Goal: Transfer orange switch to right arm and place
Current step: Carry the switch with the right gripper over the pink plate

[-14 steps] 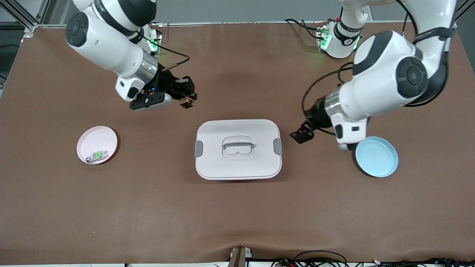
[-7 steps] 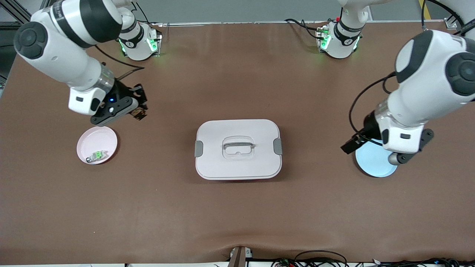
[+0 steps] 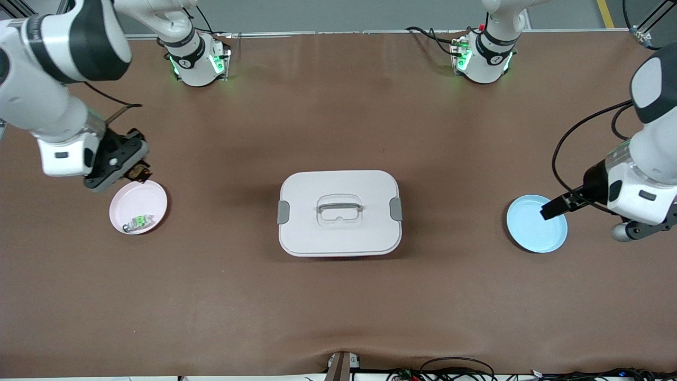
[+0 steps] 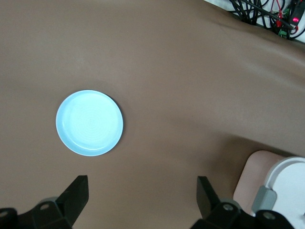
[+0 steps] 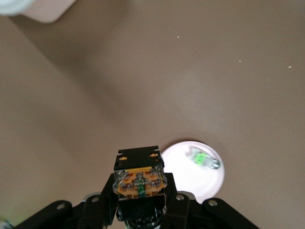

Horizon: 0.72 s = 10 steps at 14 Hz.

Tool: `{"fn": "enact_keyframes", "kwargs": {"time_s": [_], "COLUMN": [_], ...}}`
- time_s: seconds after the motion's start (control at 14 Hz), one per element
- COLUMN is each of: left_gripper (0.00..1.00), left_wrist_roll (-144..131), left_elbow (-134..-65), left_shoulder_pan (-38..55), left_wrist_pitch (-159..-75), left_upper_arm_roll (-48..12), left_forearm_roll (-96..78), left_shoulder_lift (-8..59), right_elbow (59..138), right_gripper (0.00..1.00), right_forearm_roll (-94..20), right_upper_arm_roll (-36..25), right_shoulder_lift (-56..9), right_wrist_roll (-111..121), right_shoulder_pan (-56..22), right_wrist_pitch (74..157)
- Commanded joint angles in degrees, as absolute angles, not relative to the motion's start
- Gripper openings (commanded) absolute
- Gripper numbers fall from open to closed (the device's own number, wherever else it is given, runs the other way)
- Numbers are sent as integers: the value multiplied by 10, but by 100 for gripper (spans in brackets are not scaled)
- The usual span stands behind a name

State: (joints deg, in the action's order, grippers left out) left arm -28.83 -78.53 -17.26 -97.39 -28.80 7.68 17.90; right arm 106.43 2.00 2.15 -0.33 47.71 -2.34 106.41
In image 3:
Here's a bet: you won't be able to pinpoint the light blue round plate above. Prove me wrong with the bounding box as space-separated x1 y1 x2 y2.
506 194 569 253

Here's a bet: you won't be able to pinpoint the white round dish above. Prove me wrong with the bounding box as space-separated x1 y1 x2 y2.
109 180 169 235

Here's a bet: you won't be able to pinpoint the white lidded storage box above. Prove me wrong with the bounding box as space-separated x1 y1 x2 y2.
277 170 404 258

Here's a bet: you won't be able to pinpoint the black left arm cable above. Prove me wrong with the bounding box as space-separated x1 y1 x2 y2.
552 99 635 212

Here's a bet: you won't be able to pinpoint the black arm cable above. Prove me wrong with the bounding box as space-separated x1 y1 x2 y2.
82 79 143 125
552 99 635 212

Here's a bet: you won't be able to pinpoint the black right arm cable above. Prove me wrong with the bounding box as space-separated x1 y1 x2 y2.
82 79 143 125

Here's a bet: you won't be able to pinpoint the green push button switch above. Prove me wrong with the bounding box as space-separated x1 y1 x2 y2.
123 213 155 233

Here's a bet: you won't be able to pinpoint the black looped cable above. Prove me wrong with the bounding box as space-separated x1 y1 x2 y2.
612 103 635 141

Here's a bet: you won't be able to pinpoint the aluminium frame corner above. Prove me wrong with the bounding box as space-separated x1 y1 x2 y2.
623 0 677 51

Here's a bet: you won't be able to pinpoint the black cable loop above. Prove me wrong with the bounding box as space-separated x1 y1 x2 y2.
420 357 496 381

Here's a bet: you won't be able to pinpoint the black base cables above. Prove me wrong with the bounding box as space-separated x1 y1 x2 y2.
406 25 458 56

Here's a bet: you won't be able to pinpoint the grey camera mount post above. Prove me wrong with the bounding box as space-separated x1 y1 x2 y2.
325 351 361 381

